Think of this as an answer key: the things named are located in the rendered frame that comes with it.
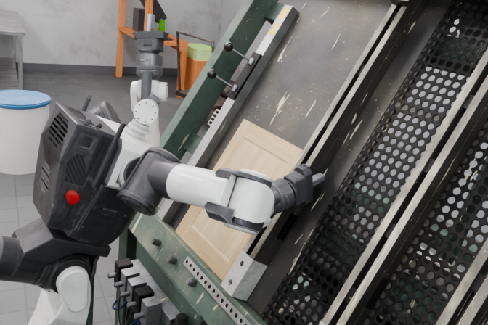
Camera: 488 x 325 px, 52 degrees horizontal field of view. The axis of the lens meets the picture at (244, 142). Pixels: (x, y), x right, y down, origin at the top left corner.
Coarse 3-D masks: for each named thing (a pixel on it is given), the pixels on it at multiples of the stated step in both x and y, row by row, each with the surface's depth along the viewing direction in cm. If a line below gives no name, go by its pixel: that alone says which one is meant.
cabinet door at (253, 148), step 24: (240, 144) 181; (264, 144) 172; (288, 144) 165; (216, 168) 184; (240, 168) 176; (264, 168) 168; (288, 168) 160; (192, 216) 182; (192, 240) 177; (216, 240) 169; (240, 240) 162; (216, 264) 164
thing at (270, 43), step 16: (288, 16) 191; (272, 48) 192; (256, 80) 193; (240, 96) 191; (224, 112) 191; (224, 128) 192; (208, 144) 190; (192, 160) 192; (160, 208) 193; (176, 208) 192
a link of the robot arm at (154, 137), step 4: (156, 120) 176; (148, 124) 175; (152, 124) 175; (156, 124) 176; (152, 128) 176; (156, 128) 177; (152, 132) 176; (156, 132) 177; (148, 136) 176; (152, 136) 177; (156, 136) 178; (148, 140) 177; (152, 140) 177; (156, 140) 178; (156, 144) 179
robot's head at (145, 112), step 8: (136, 104) 136; (144, 104) 137; (152, 104) 137; (136, 112) 137; (144, 112) 137; (152, 112) 137; (136, 120) 141; (144, 120) 137; (152, 120) 138; (144, 128) 141
